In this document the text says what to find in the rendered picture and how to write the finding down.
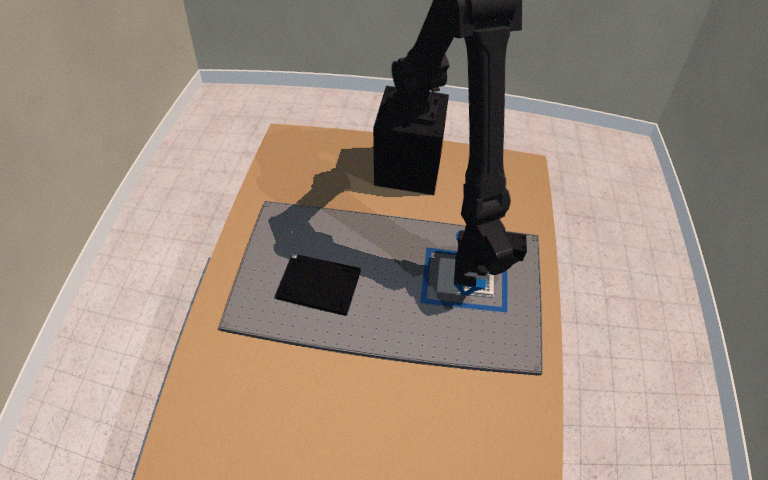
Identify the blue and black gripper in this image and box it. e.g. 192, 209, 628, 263
454, 230, 488, 296

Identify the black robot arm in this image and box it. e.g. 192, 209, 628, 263
385, 0, 527, 275

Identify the blue tape outline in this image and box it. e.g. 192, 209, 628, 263
420, 247, 507, 312

